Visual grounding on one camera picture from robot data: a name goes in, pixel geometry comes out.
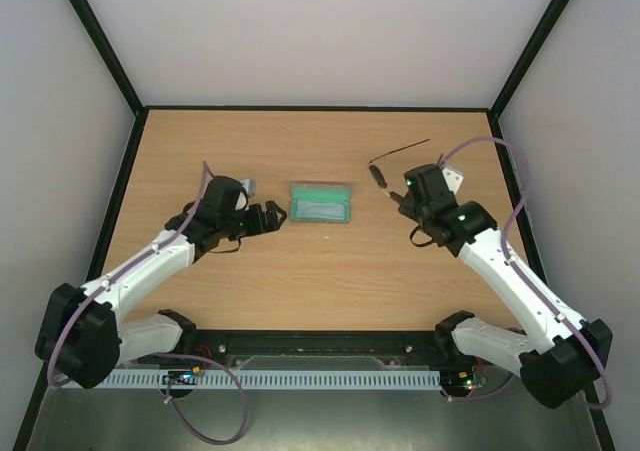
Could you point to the black round sunglasses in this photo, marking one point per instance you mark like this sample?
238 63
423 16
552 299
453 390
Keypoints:
382 166

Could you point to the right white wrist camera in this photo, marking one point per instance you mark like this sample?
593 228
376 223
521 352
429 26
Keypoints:
453 178

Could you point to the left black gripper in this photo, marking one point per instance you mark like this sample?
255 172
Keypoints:
259 225

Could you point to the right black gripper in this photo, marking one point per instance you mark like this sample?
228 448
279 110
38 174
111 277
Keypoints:
406 204

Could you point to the light blue slotted cable duct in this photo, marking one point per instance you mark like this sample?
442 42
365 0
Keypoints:
275 380

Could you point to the light blue cleaning cloth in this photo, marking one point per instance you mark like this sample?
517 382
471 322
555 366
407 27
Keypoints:
308 210

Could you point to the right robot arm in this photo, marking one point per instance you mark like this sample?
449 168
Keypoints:
557 353

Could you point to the clear plastic sheet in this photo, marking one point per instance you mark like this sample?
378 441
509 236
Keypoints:
498 416

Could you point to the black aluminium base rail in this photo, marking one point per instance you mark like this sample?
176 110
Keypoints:
412 348

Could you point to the grey felt glasses case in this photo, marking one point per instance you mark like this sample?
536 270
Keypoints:
320 192

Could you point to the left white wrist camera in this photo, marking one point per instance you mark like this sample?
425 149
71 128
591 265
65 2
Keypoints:
250 186

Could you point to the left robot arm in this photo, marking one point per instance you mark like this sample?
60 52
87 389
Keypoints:
85 335

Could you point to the black cage frame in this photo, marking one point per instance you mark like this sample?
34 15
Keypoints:
92 26

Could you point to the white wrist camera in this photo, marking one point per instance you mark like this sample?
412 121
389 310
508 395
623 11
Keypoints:
453 178
250 186

